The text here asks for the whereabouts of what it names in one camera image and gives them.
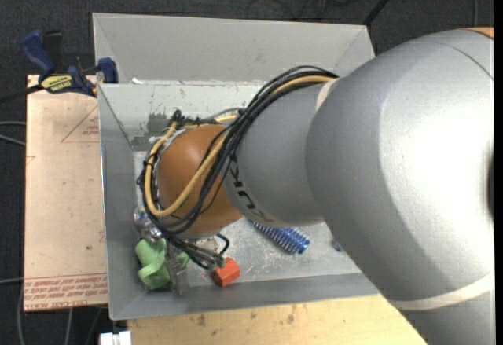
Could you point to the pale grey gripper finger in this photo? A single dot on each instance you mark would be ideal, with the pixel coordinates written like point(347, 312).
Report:
point(178, 278)

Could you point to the light green toy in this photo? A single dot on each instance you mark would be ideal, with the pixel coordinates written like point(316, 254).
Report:
point(151, 261)

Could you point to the red-orange block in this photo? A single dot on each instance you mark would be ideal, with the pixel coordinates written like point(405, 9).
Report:
point(226, 272)

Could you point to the clear glass object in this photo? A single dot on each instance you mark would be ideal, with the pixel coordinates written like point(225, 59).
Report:
point(143, 222)

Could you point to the blue spiral spring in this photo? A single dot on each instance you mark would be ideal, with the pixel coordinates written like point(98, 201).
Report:
point(288, 238)

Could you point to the small blue-grey object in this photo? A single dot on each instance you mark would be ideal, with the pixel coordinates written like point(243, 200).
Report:
point(337, 246)

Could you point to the brown cardboard board red print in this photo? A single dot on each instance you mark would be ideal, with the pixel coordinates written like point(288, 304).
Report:
point(63, 186)

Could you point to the grey metal bin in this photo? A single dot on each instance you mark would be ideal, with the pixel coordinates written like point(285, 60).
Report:
point(220, 48)

